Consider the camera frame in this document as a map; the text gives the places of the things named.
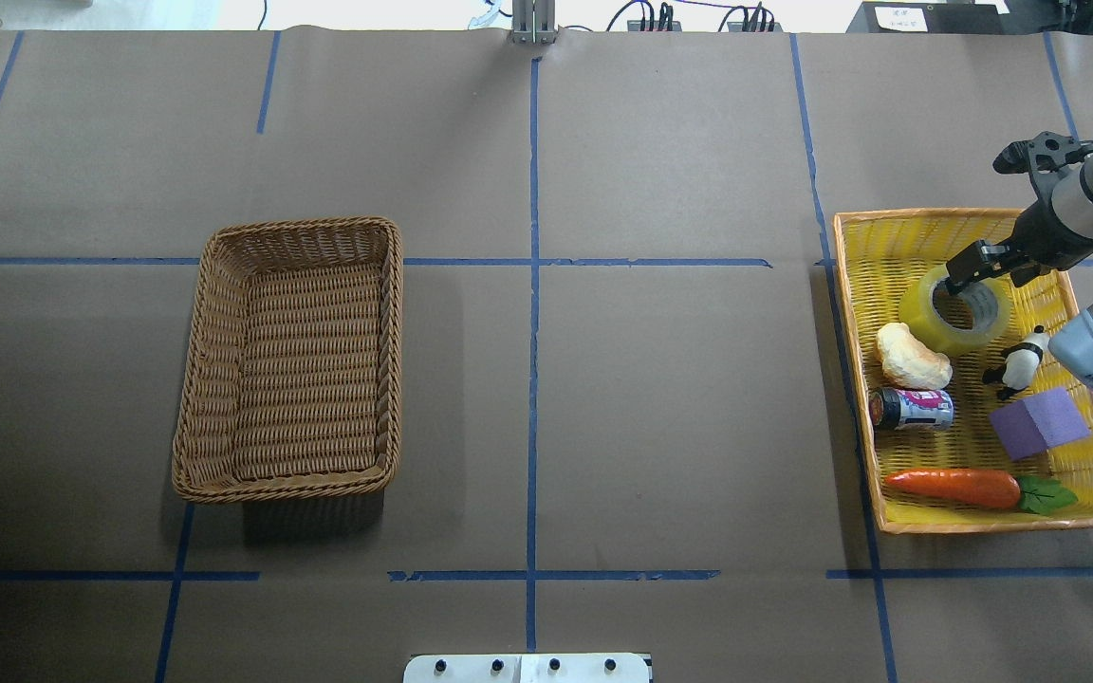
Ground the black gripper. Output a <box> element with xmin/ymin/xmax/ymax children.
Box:
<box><xmin>947</xmin><ymin>199</ymin><xmax>1093</xmax><ymax>295</ymax></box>

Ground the yellow tape roll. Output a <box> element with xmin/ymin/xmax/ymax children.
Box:
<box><xmin>898</xmin><ymin>264</ymin><xmax>1013</xmax><ymax>358</ymax></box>

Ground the yellow plastic basket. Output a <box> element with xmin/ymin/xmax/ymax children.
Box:
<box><xmin>828</xmin><ymin>208</ymin><xmax>1093</xmax><ymax>533</ymax></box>

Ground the brown wicker basket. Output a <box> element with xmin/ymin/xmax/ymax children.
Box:
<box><xmin>171</xmin><ymin>216</ymin><xmax>404</xmax><ymax>505</ymax></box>

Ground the toy bread croissant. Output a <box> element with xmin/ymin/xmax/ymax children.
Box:
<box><xmin>875</xmin><ymin>323</ymin><xmax>954</xmax><ymax>392</ymax></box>

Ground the toy panda figure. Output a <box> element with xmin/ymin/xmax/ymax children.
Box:
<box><xmin>982</xmin><ymin>323</ymin><xmax>1051</xmax><ymax>401</ymax></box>

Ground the small drink can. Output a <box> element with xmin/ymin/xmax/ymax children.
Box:
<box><xmin>868</xmin><ymin>386</ymin><xmax>955</xmax><ymax>431</ymax></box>

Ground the purple foam cube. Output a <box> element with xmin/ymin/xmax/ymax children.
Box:
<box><xmin>988</xmin><ymin>386</ymin><xmax>1090</xmax><ymax>462</ymax></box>

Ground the toy orange carrot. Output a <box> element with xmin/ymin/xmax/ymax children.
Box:
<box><xmin>883</xmin><ymin>468</ymin><xmax>1079</xmax><ymax>516</ymax></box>

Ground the black box with label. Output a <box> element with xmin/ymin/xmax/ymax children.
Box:
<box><xmin>845</xmin><ymin>1</ymin><xmax>1004</xmax><ymax>35</ymax></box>

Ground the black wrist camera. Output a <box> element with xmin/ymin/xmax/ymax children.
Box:
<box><xmin>992</xmin><ymin>131</ymin><xmax>1093</xmax><ymax>175</ymax></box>

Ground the aluminium frame post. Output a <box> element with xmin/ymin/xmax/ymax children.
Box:
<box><xmin>510</xmin><ymin>0</ymin><xmax>559</xmax><ymax>45</ymax></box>

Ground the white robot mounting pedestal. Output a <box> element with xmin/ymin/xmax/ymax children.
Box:
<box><xmin>402</xmin><ymin>652</ymin><xmax>655</xmax><ymax>682</ymax></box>

